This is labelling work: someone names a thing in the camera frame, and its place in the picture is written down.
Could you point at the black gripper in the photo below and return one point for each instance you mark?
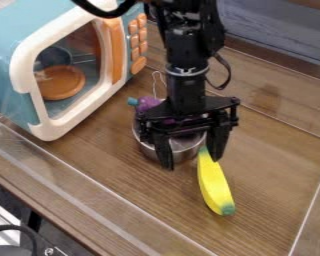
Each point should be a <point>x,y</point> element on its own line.
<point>188,112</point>

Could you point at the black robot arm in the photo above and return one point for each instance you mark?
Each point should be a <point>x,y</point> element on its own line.
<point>194,36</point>

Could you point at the silver metal pot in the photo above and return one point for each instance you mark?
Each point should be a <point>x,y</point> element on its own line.
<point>184,145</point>

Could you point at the yellow toy banana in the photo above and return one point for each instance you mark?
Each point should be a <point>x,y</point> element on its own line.
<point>214,185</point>

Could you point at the purple toy eggplant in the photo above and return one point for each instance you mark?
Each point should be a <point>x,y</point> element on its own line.
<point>143,103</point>

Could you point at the orange plate in microwave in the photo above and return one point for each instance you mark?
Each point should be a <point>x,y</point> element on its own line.
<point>60,82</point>

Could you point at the blue toy microwave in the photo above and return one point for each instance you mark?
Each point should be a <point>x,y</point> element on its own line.
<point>51,32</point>

